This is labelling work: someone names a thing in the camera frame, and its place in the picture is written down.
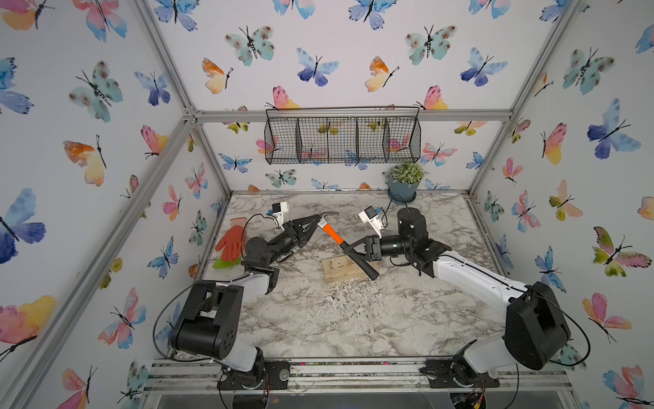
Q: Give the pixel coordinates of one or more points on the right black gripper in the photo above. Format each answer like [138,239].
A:
[375,252]

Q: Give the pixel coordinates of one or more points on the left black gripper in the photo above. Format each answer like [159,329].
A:
[291,237]

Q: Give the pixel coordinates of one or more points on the wooden block with nails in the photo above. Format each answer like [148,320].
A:
[341,269]

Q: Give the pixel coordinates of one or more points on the orange black claw hammer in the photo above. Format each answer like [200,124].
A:
[360,259]

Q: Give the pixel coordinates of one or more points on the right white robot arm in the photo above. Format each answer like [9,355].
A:
[535,328]

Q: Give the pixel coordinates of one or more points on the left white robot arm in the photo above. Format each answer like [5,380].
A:
[209,320]

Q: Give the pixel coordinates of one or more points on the red work glove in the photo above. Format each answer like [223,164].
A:
[231,244]

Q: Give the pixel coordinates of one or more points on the potted green plant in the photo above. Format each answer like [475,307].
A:
[403,181]

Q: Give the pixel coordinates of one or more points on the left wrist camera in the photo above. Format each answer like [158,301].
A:
[279,212]

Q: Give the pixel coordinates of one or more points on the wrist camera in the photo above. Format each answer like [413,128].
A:
[372,216]
[279,212]

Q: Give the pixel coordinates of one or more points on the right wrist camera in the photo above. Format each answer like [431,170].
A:
[372,216]

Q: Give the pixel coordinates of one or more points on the black wire wall basket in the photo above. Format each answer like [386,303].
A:
[349,136]

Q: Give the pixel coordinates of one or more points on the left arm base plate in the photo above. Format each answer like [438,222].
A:
[255,377]

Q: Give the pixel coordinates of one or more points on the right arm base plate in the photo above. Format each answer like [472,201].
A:
[450,374]

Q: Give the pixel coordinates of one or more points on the aluminium front rail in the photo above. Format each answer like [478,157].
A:
[347,375]

